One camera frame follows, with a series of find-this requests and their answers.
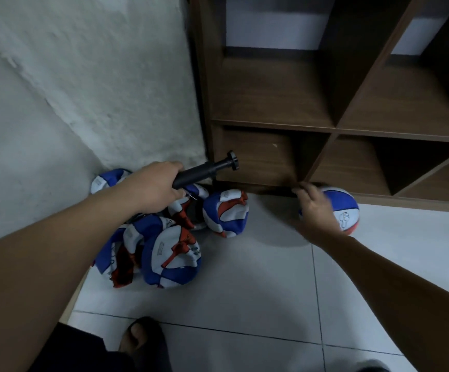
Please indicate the person's right hand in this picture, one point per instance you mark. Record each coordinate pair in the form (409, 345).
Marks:
(317, 217)

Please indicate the person's left hand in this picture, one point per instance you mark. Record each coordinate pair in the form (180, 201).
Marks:
(155, 186)

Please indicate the blue white red basketball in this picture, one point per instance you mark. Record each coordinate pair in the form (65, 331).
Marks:
(345, 209)
(108, 180)
(120, 255)
(226, 213)
(190, 211)
(172, 261)

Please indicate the black hand pump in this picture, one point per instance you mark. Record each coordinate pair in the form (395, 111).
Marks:
(201, 172)

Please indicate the brown wooden cubby shelf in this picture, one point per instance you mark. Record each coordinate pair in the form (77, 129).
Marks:
(286, 96)

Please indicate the person's right forearm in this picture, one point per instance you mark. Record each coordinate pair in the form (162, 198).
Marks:
(403, 306)

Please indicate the person's left forearm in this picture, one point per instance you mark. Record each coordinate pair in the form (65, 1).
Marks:
(38, 275)

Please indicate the person's left foot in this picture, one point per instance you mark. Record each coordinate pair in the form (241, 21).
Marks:
(131, 337)

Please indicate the black sandal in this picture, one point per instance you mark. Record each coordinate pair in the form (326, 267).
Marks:
(151, 344)

